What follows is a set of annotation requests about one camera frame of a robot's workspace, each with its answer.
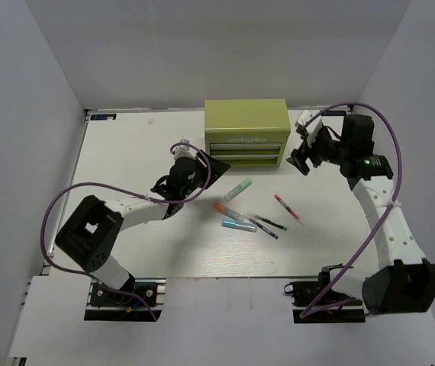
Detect right blue table label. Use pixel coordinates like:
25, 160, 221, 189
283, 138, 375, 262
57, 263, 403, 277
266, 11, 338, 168
321, 110, 347, 117

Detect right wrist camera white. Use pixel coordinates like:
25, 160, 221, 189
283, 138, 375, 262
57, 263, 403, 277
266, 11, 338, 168
295, 110, 324, 147

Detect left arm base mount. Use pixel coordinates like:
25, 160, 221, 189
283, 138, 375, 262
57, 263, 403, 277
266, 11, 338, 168
84, 278, 166, 323

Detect purple gel pen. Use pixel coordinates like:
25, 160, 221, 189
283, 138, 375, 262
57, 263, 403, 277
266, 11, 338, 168
244, 214, 279, 239

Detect blue table label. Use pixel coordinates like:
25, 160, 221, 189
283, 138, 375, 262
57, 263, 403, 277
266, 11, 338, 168
90, 114, 117, 120
321, 110, 347, 117

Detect blue highlighter marker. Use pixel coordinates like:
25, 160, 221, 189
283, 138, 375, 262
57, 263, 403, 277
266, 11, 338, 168
221, 219, 258, 233

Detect green highlighter marker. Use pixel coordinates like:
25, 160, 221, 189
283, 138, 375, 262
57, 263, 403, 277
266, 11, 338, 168
224, 178, 252, 202

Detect left blue table label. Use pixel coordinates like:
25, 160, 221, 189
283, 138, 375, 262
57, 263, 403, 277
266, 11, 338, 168
90, 114, 117, 120

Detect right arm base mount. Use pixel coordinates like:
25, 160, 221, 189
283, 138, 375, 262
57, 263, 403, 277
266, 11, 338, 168
283, 280, 367, 325

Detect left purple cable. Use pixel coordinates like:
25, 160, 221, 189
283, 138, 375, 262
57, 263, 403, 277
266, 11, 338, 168
40, 141, 218, 321

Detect green gel pen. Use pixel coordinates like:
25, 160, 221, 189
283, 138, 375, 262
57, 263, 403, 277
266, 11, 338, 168
246, 212, 288, 231

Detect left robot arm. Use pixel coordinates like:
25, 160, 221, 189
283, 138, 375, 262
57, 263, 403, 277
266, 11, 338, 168
55, 156, 230, 304

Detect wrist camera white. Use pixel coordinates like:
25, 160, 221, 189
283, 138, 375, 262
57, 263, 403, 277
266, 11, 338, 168
170, 139, 199, 160
295, 110, 324, 147

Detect orange highlighter marker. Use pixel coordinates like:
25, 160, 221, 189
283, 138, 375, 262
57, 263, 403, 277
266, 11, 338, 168
212, 201, 244, 222

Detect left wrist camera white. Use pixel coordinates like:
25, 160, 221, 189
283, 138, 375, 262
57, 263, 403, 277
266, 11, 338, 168
170, 139, 199, 160

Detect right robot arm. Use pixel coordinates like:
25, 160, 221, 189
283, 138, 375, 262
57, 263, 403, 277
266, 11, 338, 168
287, 111, 435, 319

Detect green metal tool chest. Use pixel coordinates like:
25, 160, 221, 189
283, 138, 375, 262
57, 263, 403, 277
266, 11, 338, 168
205, 99, 291, 166

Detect red gel pen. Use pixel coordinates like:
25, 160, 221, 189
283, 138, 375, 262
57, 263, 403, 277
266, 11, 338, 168
274, 194, 304, 225

